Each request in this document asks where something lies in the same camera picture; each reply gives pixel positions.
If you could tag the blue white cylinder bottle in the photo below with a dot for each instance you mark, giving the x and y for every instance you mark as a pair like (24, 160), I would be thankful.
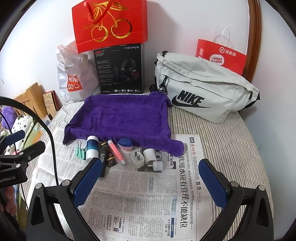
(92, 148)

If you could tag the white USB charger plug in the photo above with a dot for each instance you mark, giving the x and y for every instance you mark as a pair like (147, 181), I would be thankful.
(138, 160)

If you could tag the patterned book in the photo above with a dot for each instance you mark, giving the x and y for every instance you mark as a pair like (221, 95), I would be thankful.
(51, 103)

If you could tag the black gold lipstick tube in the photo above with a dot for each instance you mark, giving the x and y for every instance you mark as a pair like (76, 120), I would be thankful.
(111, 159)

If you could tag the green binder clip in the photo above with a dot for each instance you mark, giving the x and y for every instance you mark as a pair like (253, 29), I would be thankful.
(79, 151)

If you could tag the small white USB adapter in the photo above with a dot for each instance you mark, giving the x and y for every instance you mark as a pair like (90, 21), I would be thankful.
(156, 166)

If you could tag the wooden furniture piece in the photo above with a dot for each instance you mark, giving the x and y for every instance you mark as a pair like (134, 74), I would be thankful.
(33, 99)

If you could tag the person's hand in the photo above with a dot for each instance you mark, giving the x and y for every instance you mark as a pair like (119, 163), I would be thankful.
(10, 207)

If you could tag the red paper shopping bag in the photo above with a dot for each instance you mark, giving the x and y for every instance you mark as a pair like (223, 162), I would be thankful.
(221, 49)

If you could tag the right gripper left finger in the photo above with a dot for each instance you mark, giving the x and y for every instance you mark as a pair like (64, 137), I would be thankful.
(43, 222)

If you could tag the white Miniso plastic bag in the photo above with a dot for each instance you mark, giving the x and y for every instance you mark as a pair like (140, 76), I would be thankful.
(76, 74)

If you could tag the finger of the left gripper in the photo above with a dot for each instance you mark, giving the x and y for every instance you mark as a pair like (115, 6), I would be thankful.
(14, 137)
(31, 152)

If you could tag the black headset box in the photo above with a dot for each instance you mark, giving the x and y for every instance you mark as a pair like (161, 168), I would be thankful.
(120, 69)

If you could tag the brown wooden frame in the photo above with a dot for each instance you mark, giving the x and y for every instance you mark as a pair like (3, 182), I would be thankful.
(254, 39)

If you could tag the pink tube with grey cap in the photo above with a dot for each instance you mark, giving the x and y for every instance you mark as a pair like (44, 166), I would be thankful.
(116, 152)

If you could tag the newspaper sheet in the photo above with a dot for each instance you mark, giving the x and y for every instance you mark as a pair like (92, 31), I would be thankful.
(136, 204)

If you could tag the red cherry gift bag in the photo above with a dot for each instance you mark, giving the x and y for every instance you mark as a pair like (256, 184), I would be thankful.
(99, 24)

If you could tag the purple towel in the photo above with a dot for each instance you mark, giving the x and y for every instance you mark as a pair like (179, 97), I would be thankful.
(141, 118)

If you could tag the pink jar blue lid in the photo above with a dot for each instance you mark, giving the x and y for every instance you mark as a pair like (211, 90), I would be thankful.
(125, 144)

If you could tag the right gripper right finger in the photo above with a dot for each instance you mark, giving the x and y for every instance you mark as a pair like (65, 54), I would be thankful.
(256, 222)

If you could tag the grey Nike waist bag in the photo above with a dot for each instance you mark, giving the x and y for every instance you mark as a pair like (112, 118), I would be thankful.
(201, 87)

